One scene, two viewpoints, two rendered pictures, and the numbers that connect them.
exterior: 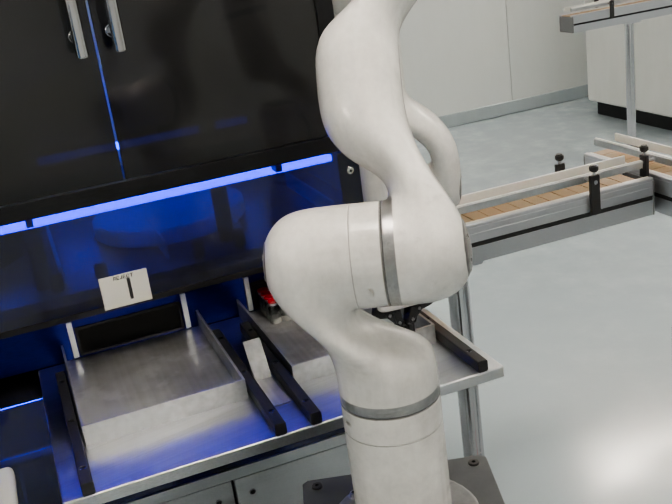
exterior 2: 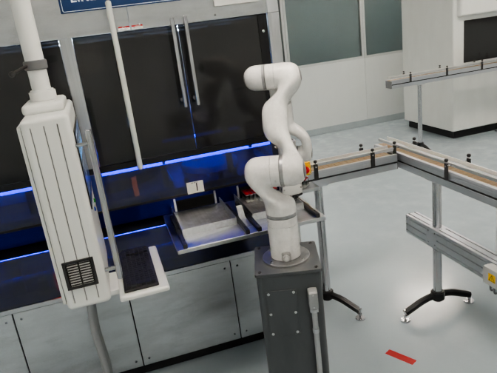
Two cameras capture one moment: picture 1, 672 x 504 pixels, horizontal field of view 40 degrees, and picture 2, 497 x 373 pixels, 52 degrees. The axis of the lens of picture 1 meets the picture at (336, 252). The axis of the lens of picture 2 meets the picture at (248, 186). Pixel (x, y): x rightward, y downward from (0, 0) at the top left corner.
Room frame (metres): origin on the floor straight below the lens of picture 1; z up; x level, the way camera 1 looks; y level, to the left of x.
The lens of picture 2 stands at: (-0.87, -0.05, 1.78)
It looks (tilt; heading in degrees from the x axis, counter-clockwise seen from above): 18 degrees down; 4
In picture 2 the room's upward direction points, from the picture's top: 7 degrees counter-clockwise
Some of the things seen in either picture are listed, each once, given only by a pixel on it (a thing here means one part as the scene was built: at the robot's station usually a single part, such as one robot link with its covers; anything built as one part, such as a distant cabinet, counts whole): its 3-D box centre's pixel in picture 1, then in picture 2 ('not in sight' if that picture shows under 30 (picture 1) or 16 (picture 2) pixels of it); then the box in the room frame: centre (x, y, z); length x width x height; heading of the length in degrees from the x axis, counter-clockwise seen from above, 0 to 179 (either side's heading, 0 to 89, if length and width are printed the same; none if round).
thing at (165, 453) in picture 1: (255, 373); (239, 217); (1.45, 0.17, 0.87); 0.70 x 0.48 x 0.02; 108
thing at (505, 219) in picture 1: (510, 209); (339, 164); (1.99, -0.40, 0.92); 0.69 x 0.16 x 0.16; 108
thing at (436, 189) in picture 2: not in sight; (437, 240); (1.82, -0.90, 0.46); 0.09 x 0.09 x 0.77; 18
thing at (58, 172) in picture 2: not in sight; (67, 195); (1.08, 0.82, 1.19); 0.50 x 0.19 x 0.78; 18
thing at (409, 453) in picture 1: (398, 460); (283, 236); (0.99, -0.04, 0.95); 0.19 x 0.19 x 0.18
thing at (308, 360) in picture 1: (330, 319); (267, 200); (1.57, 0.03, 0.90); 0.34 x 0.26 x 0.04; 19
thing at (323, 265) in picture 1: (350, 305); (270, 186); (1.00, -0.01, 1.16); 0.19 x 0.12 x 0.24; 83
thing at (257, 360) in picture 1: (266, 370); (243, 215); (1.38, 0.14, 0.91); 0.14 x 0.03 x 0.06; 19
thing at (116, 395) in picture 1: (148, 370); (203, 215); (1.47, 0.35, 0.90); 0.34 x 0.26 x 0.04; 18
